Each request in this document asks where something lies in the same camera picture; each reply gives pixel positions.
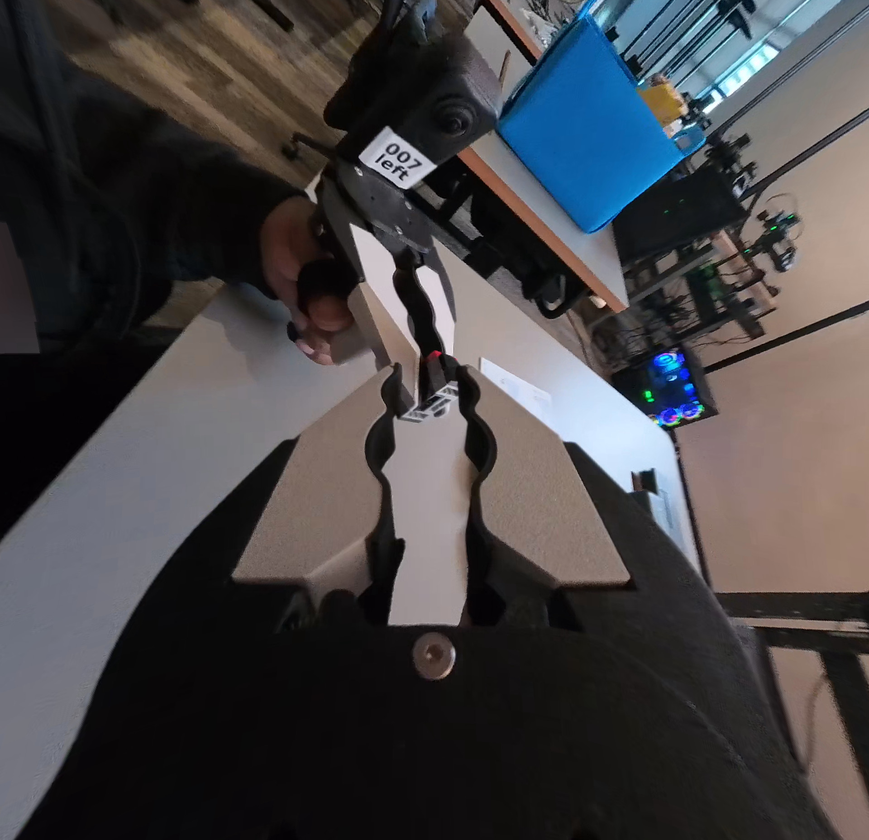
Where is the black wooden trestle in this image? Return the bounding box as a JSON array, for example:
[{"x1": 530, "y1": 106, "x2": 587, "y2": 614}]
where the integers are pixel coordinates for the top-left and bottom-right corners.
[{"x1": 720, "y1": 592, "x2": 869, "y2": 787}]

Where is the yellow bag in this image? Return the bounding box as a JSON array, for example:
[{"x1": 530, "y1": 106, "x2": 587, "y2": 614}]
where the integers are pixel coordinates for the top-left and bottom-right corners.
[{"x1": 638, "y1": 80, "x2": 688, "y2": 119}]

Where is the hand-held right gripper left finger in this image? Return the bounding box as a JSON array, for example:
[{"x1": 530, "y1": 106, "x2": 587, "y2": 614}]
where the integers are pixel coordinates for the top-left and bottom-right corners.
[{"x1": 231, "y1": 363, "x2": 408, "y2": 624}]

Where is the grey table with wooden edge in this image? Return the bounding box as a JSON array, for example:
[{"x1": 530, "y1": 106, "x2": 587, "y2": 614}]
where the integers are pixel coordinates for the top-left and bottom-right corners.
[{"x1": 458, "y1": 0, "x2": 630, "y2": 313}]

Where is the person's left forearm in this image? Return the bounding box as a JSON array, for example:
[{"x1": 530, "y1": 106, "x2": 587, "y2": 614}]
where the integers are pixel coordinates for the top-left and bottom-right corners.
[{"x1": 0, "y1": 59, "x2": 306, "y2": 352}]

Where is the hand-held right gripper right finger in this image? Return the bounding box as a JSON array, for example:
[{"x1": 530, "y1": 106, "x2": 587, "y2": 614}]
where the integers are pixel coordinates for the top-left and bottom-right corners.
[{"x1": 455, "y1": 365, "x2": 631, "y2": 624}]

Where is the person's black clothing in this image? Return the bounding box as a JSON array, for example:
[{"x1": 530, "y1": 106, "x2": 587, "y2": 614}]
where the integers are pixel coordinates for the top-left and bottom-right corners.
[{"x1": 0, "y1": 338, "x2": 177, "y2": 539}]

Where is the person's left hand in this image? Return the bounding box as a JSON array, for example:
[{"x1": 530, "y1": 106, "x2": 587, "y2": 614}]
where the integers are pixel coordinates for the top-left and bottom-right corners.
[{"x1": 260, "y1": 195, "x2": 357, "y2": 367}]

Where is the desktop computer with coloured lights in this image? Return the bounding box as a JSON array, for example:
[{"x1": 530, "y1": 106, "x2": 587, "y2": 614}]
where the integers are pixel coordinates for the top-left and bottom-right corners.
[{"x1": 611, "y1": 344, "x2": 719, "y2": 431}]

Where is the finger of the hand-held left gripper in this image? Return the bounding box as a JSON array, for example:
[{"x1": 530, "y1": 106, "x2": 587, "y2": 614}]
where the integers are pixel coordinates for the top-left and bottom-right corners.
[
  {"x1": 392, "y1": 241, "x2": 457, "y2": 374},
  {"x1": 348, "y1": 222, "x2": 423, "y2": 418}
]

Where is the grey desk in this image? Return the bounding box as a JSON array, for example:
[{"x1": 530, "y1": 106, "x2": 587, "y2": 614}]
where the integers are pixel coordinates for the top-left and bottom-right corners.
[{"x1": 0, "y1": 175, "x2": 703, "y2": 840}]

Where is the equipment rack with green lights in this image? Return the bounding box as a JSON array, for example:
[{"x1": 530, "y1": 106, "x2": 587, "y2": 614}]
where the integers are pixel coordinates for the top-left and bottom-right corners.
[{"x1": 611, "y1": 130, "x2": 803, "y2": 343}]

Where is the blue felt storage bin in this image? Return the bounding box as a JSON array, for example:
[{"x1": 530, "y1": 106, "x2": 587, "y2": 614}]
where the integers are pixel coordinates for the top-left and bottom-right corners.
[{"x1": 496, "y1": 15, "x2": 707, "y2": 233}]

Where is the black panel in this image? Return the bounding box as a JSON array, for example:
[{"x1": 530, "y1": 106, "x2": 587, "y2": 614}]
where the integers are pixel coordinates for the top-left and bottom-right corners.
[{"x1": 614, "y1": 168, "x2": 749, "y2": 262}]

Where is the red and grey brick assembly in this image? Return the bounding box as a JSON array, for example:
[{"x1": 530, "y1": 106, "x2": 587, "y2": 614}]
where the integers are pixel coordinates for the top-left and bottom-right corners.
[{"x1": 397, "y1": 351, "x2": 467, "y2": 423}]

